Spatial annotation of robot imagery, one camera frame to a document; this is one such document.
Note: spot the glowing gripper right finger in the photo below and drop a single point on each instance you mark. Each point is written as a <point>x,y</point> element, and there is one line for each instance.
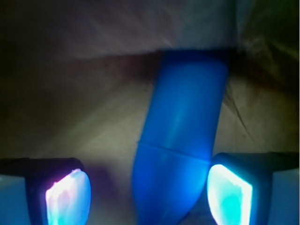
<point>255,188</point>

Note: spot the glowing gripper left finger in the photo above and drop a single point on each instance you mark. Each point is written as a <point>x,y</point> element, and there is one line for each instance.
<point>44,191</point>

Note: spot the brown paper bag bin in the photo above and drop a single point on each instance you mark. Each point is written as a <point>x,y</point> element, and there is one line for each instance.
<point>76,78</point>

